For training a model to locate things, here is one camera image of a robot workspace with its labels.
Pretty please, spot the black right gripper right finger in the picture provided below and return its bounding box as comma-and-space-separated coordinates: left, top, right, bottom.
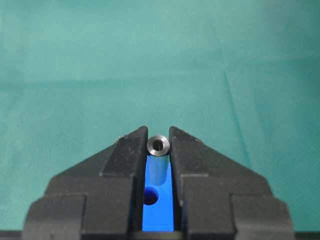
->
169, 126, 295, 240

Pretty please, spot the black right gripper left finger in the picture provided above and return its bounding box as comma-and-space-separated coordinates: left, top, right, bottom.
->
22, 126, 148, 240

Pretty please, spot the silver metal shaft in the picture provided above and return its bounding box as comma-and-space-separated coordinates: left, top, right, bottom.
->
146, 135, 170, 186

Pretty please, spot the blue plastic gear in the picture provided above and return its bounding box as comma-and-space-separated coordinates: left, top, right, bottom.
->
142, 154, 174, 232

